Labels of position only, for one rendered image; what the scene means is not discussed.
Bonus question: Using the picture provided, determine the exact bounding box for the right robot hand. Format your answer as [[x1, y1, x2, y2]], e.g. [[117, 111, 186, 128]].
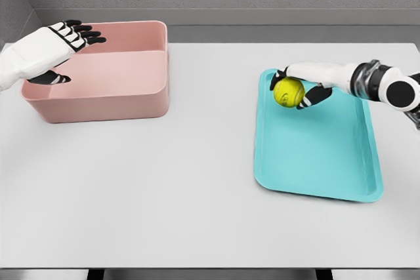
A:
[[270, 62, 333, 111]]

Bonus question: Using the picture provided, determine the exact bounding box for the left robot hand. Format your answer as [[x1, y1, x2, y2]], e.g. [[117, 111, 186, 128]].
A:
[[12, 19, 107, 85]]

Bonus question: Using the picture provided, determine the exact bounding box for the yellow tennis ball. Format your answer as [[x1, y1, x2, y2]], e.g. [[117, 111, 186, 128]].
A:
[[273, 77, 306, 108]]

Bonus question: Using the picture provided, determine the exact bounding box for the pink basket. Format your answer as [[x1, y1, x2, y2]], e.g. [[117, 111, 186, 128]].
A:
[[20, 20, 170, 125]]

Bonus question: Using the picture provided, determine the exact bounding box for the blue tray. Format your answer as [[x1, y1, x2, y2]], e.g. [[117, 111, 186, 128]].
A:
[[253, 68, 384, 203]]

